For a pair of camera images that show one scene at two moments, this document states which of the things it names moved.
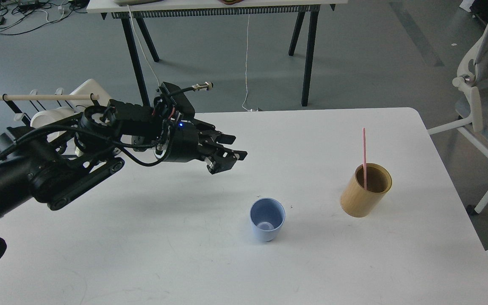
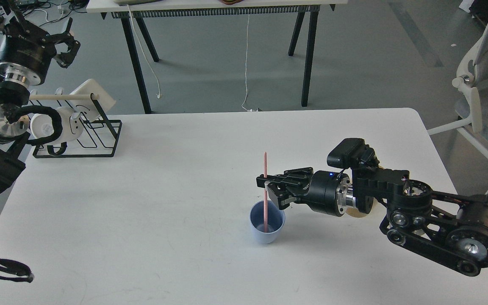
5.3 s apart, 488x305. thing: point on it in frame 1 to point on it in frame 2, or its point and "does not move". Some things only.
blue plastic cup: x=267 y=215 does not move
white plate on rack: x=90 y=87 does not move
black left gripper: x=185 y=146 to x=24 y=54
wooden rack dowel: x=47 y=97 does not move
